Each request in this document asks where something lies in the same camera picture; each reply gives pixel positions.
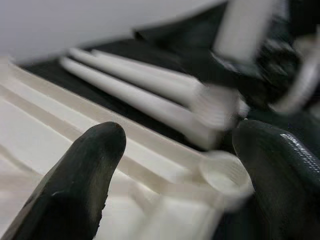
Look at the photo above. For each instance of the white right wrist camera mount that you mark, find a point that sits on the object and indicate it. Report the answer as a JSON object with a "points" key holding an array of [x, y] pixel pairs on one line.
{"points": [[302, 80]]}

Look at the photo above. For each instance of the white plastic table top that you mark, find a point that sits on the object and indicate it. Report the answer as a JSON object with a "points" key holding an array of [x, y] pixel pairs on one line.
{"points": [[37, 137]]}

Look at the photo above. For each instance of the black table cloth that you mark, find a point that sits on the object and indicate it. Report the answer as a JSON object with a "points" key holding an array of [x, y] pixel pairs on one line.
{"points": [[187, 32]]}

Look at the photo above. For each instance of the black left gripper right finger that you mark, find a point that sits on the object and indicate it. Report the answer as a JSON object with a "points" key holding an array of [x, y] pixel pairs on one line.
{"points": [[287, 180]]}

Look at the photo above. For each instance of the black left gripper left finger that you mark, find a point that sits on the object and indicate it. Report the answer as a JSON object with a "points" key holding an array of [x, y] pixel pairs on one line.
{"points": [[67, 187]]}

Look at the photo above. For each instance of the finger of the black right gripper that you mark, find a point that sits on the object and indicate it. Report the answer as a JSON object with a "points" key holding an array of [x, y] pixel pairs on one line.
{"points": [[232, 70]]}

